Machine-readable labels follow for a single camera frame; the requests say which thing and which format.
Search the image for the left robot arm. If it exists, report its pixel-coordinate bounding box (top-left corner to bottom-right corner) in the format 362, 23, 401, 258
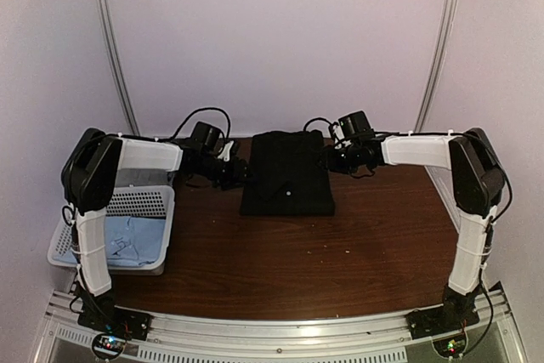
61, 122, 252, 332

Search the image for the left aluminium corner post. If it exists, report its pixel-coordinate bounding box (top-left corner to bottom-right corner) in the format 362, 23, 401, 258
96, 0, 141, 136

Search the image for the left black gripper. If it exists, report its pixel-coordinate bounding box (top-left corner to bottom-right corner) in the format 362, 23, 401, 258
198, 154, 258, 191

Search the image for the right circuit board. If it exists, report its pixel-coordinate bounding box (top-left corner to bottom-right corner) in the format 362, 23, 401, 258
433, 334, 468, 359

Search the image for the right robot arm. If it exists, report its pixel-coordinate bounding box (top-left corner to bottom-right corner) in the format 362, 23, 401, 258
320, 111, 512, 331

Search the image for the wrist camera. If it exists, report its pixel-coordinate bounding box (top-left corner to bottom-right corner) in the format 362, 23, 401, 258
328, 122, 344, 143
217, 140, 239, 162

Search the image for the right aluminium corner post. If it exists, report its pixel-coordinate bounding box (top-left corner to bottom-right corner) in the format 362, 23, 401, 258
414, 0, 458, 132

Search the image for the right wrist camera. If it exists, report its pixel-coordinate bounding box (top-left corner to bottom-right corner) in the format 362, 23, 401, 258
328, 122, 344, 143

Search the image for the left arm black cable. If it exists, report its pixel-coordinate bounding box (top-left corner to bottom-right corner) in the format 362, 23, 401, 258
169, 106, 233, 143

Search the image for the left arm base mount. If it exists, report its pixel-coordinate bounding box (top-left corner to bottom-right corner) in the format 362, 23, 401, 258
77, 305, 151, 341

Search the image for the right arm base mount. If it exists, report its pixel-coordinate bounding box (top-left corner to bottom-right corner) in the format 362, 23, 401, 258
405, 303, 480, 339

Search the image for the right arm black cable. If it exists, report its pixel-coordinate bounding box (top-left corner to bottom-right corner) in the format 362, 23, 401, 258
302, 116, 337, 133

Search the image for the left circuit board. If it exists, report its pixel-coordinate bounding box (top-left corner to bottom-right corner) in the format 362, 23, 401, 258
91, 333, 128, 360

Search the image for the circuit board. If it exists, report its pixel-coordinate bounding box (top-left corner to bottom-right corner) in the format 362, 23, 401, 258
433, 334, 468, 359
91, 333, 128, 360

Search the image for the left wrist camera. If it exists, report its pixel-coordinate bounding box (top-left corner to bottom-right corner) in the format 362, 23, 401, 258
217, 140, 239, 162

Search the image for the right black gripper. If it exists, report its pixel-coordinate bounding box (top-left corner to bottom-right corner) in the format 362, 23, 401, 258
315, 142, 361, 173

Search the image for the folded light blue shirt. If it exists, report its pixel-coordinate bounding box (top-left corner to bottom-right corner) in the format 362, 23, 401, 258
48, 216, 167, 270

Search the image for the grey cloth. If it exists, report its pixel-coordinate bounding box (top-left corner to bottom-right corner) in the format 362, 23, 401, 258
115, 168, 176, 187

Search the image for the aluminium corner post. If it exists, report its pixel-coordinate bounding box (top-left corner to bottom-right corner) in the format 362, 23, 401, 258
96, 0, 141, 136
414, 0, 458, 132

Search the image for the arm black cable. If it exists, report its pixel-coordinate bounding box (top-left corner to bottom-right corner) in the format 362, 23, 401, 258
169, 106, 233, 143
302, 116, 337, 133

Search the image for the white plastic mesh basket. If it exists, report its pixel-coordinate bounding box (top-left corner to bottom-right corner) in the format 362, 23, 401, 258
45, 184, 176, 276

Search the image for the black long sleeve shirt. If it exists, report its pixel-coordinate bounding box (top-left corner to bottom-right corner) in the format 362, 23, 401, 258
239, 130, 336, 217

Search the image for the front aluminium rail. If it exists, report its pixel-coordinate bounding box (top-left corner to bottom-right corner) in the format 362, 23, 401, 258
42, 290, 518, 363

